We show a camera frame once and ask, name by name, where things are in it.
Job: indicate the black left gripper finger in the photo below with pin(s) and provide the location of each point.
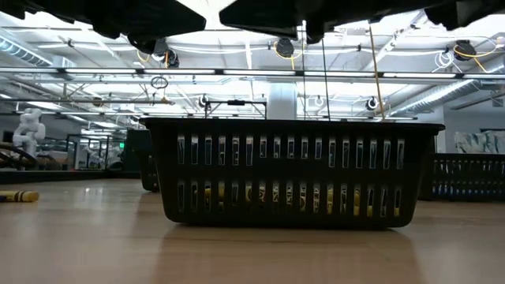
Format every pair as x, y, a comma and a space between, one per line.
148, 44
158, 17

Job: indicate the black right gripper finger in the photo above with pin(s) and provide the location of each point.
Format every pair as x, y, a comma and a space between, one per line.
260, 17
315, 33

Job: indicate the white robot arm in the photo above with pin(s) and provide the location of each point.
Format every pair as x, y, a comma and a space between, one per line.
27, 130

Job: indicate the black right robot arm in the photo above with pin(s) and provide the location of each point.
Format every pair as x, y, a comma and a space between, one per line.
465, 12

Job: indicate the long ceiling light bar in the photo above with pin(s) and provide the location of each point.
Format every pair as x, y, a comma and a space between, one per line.
102, 71

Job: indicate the white pillar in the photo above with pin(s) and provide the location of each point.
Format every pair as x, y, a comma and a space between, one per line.
282, 102

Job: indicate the patterned painted panel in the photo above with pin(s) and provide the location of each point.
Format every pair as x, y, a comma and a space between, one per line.
479, 143

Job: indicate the black metal stand frame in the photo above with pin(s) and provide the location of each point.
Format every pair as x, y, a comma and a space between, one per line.
236, 103

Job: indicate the corrugated ventilation duct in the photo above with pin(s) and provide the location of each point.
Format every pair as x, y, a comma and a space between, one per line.
442, 94

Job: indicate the black framed glass enclosure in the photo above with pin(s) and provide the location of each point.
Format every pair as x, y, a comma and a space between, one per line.
90, 152

